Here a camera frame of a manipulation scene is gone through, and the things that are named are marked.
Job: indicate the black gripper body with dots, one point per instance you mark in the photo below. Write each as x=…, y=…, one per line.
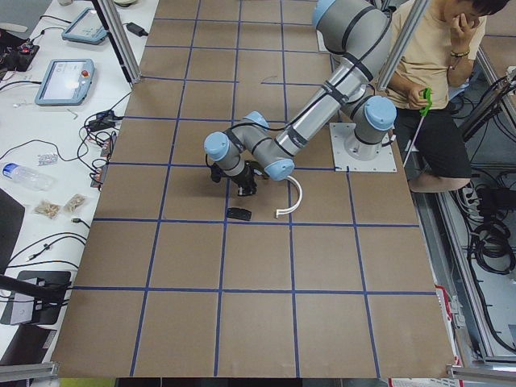
x=244, y=178

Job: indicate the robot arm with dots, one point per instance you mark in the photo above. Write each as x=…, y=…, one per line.
x=360, y=35

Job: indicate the olive curved brake shoe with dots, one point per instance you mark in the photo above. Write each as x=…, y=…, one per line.
x=257, y=169

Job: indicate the black brake pad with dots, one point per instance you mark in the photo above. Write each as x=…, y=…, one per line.
x=237, y=213

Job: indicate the black power adapter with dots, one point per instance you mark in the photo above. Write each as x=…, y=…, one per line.
x=136, y=29

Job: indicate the near teach pendant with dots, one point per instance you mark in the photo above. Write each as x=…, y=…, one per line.
x=66, y=82

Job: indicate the teach pendant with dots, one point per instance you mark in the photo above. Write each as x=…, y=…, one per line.
x=66, y=82
x=86, y=28

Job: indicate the far teach pendant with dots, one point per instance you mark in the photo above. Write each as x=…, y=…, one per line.
x=86, y=28

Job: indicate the clear plastic water bottle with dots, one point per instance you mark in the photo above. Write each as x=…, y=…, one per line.
x=26, y=177

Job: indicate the person in beige shirt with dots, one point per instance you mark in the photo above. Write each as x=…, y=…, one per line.
x=440, y=55

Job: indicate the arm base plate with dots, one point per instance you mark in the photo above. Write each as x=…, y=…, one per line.
x=350, y=155

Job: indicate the aluminium frame post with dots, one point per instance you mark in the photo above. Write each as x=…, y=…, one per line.
x=113, y=26

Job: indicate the green handled tool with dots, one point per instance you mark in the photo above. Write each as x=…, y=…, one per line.
x=426, y=96

